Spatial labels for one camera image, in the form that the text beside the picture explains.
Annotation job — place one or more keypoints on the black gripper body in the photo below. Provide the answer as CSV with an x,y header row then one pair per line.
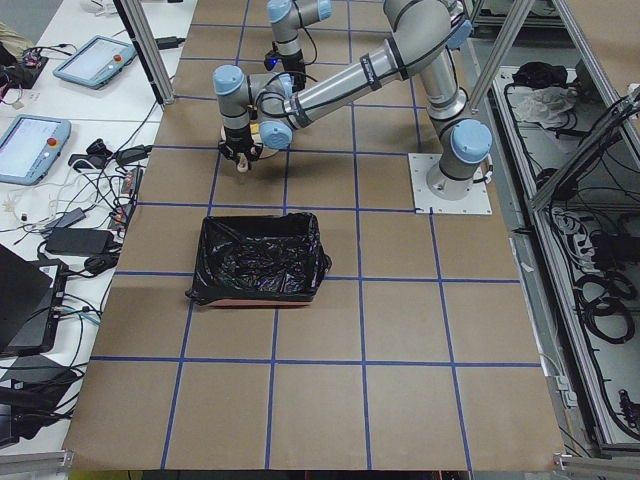
x,y
238,138
295,65

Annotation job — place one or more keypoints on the beige dustpan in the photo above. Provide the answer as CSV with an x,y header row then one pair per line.
x,y
242,161

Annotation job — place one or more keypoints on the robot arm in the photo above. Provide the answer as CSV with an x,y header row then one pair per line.
x,y
286,19
263,110

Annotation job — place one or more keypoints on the black lined trash bin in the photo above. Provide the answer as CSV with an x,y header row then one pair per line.
x,y
258,261

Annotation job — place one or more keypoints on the blue teach pendant far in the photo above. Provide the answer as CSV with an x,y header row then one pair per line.
x,y
96,63

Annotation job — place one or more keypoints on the blue teach pendant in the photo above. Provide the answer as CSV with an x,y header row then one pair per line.
x,y
96,63
30,146

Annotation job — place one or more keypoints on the black power adapter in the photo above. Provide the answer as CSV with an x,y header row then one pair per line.
x,y
78,242

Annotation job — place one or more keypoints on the blue teach pendant near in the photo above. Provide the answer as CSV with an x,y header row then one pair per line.
x,y
30,146

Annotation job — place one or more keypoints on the black laptop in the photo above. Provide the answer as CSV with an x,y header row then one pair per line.
x,y
31,300

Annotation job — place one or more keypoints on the aluminium frame post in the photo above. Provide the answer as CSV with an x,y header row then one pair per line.
x,y
137,26

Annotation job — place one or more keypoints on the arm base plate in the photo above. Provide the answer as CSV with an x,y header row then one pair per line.
x,y
434,193

